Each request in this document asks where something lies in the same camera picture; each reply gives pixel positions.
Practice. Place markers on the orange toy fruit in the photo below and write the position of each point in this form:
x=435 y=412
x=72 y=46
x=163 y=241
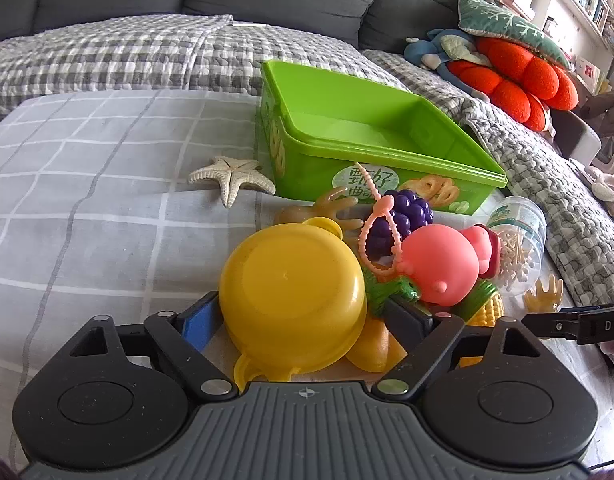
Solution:
x=372 y=350

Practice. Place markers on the yellow plastic bowl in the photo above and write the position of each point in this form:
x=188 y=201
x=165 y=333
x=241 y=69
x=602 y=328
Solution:
x=287 y=290

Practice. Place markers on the light grey grid sheet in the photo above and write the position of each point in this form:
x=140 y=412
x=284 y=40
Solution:
x=87 y=210

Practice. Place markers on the blue plush monkey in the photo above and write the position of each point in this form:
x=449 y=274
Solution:
x=427 y=52

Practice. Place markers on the green toy frog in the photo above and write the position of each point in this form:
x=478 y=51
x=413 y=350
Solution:
x=392 y=290

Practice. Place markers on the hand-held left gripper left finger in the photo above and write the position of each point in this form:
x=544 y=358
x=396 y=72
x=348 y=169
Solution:
x=199 y=324

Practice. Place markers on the red flower cushion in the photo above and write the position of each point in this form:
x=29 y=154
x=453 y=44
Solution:
x=507 y=97
x=537 y=75

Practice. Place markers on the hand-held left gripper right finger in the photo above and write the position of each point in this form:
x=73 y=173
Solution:
x=406 y=321

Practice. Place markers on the clear cotton swab jar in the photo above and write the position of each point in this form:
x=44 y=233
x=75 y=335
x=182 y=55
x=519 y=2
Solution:
x=518 y=255

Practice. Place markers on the beige starfish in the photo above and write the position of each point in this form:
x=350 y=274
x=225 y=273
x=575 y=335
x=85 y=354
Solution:
x=229 y=180

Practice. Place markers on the brown rubber hand toy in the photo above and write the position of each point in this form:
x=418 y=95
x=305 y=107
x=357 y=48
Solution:
x=332 y=205

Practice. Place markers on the green plastic box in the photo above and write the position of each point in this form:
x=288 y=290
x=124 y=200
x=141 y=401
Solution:
x=367 y=125

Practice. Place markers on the white paper strip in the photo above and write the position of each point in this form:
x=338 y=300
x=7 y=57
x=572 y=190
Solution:
x=249 y=25

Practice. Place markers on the pink pig toy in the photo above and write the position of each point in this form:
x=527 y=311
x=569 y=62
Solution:
x=437 y=260

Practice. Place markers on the amber rubber hand toy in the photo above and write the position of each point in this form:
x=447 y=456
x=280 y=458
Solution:
x=544 y=297

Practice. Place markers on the yellow toy corn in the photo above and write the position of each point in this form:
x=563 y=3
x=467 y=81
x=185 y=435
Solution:
x=487 y=310

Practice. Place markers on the grey pebble pattern quilt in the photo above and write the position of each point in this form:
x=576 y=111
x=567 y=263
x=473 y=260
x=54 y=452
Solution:
x=552 y=185

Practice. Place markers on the purple toy grapes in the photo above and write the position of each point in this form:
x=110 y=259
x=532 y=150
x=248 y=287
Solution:
x=412 y=210

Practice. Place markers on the grey padded stool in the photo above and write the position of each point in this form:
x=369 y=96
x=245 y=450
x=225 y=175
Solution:
x=579 y=137

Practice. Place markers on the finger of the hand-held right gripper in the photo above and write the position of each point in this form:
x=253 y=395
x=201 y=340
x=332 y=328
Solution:
x=552 y=325

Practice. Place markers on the green leaf print cushion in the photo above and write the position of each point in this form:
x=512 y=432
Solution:
x=507 y=25

